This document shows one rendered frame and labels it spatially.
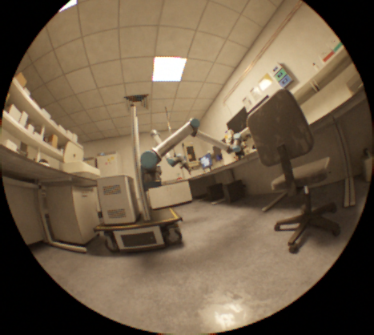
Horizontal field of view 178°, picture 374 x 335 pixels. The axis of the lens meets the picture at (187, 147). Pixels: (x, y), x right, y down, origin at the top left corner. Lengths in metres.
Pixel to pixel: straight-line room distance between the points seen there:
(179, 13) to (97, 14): 1.17
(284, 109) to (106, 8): 2.24
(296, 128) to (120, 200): 1.45
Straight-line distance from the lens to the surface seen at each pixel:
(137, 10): 2.08
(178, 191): 3.56
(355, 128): 1.88
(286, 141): 0.72
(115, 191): 1.29
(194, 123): 1.25
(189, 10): 2.15
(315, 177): 0.75
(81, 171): 2.01
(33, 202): 2.08
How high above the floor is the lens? 0.65
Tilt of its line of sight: 16 degrees up
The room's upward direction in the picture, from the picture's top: 14 degrees counter-clockwise
